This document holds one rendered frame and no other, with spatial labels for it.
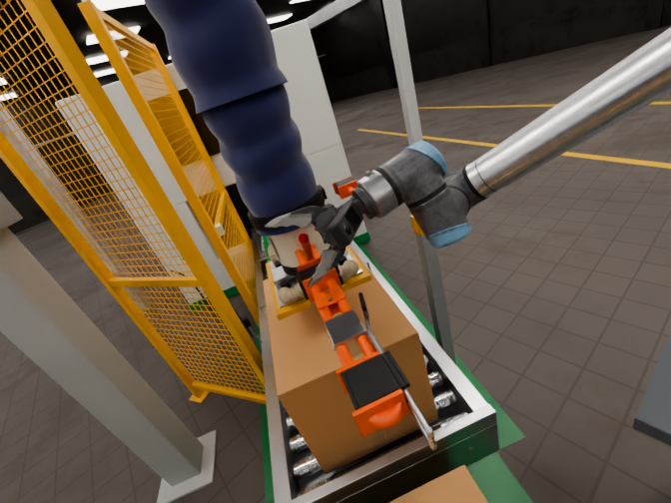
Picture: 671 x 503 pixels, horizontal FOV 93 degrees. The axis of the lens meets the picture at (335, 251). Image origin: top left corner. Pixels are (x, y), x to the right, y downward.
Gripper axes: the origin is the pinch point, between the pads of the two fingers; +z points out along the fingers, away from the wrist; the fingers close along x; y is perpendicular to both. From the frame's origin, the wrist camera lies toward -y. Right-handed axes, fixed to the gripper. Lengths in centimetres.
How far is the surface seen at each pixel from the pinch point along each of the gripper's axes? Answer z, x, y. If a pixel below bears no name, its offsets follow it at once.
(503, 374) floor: -48, -131, 73
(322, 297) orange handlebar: -1.1, -11.5, 1.5
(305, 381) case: 15.9, -31.3, 11.8
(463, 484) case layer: -2, -80, 4
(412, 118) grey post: -166, -5, 279
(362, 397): 0.0, -17.1, -24.6
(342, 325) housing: -2.1, -14.3, -9.0
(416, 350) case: -12.5, -44.0, 13.2
